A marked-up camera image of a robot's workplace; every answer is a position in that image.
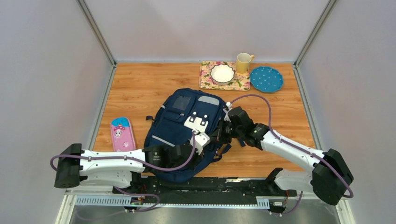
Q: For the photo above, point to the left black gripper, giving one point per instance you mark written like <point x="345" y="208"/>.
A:
<point x="198" y="159"/>

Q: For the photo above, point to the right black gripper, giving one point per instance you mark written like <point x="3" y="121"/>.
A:
<point x="220" y="132"/>

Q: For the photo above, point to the navy blue school backpack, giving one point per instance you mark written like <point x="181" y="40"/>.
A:
<point x="187" y="109"/>

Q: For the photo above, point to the pink cartoon pencil case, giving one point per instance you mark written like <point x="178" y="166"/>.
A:
<point x="122" y="135"/>

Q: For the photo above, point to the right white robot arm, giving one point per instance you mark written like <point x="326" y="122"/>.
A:
<point x="325" y="173"/>

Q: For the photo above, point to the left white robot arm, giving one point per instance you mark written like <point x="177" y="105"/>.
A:
<point x="75" y="166"/>

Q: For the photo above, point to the floral placemat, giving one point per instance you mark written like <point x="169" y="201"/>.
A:
<point x="240" y="82"/>

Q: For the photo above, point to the white scalloped bowl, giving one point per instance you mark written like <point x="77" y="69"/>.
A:
<point x="222" y="74"/>

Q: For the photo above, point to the blue polka dot plate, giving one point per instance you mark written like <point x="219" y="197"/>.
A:
<point x="266" y="79"/>

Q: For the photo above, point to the yellow mug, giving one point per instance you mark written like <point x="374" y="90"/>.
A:
<point x="243" y="62"/>

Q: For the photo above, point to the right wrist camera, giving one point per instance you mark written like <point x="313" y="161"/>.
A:
<point x="227" y="107"/>

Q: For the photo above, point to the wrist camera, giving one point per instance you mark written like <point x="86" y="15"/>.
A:
<point x="201" y="140"/>
<point x="227" y="107"/>

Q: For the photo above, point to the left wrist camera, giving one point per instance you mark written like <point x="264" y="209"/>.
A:
<point x="201" y="140"/>

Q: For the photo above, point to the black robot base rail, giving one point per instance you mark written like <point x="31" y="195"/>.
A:
<point x="211" y="191"/>

